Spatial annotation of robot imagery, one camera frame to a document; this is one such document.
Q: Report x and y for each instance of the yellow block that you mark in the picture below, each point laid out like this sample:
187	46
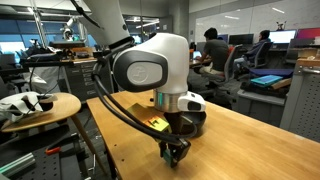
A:
148	116

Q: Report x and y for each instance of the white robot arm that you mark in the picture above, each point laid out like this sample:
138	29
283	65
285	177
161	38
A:
156	56

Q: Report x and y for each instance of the blue padded mat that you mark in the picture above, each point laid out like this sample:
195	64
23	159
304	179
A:
270	72

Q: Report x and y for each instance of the black stereo camera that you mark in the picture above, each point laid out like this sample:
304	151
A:
66	44

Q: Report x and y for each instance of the grey office chair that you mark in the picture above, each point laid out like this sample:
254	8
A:
230	71

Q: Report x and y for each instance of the silver aluminium extrusion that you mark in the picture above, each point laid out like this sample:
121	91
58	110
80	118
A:
16	165

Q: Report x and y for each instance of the grey perforated metal cabinet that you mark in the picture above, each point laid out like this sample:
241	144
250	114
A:
305	103

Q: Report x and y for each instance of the dark screen monitor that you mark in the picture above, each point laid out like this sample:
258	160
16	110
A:
241	39

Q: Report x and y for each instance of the green cube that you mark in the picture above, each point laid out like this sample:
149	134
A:
170	157

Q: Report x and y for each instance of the orange bottle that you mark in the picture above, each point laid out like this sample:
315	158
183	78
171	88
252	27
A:
191	54

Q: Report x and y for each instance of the dark office chair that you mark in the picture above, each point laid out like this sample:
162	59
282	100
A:
263	55

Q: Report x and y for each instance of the round wooden stool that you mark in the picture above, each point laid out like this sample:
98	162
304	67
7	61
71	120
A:
56	110

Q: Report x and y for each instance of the grey storage bin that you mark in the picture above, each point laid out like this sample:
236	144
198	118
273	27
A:
260	105

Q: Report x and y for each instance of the black bowl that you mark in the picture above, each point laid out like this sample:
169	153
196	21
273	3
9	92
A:
195	121

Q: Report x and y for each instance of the white cloth bundle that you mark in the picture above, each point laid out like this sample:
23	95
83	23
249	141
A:
16	105

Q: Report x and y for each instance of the bright white screen monitor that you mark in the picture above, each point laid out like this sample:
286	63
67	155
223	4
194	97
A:
282	36

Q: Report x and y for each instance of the light wooden block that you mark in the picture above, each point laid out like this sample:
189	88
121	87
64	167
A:
281	83

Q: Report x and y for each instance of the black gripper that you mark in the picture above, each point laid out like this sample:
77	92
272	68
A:
174	123

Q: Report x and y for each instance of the person in grey shirt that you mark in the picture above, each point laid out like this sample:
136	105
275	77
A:
215	51

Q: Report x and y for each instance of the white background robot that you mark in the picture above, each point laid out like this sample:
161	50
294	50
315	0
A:
68	30

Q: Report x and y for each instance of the red screen monitor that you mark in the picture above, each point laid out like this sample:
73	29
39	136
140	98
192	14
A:
308	33

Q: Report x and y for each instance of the black flat case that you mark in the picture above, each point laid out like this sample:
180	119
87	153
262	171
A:
256	89

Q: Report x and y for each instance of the person in blue hoodie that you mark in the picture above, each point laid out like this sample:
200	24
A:
256	48

